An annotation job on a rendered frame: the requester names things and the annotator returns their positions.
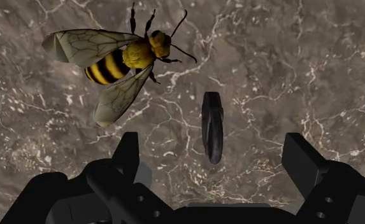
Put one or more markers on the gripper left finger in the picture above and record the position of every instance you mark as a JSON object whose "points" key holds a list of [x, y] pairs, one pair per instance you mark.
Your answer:
{"points": [[114, 186]]}

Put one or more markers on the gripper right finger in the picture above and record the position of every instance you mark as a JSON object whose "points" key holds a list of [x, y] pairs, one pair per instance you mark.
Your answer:
{"points": [[328, 186]]}

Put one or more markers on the black oblong object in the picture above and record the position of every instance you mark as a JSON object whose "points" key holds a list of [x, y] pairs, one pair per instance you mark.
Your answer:
{"points": [[212, 127]]}

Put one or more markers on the yellow and black bee figure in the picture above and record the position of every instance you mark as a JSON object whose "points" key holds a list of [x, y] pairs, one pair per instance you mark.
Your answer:
{"points": [[120, 59]]}

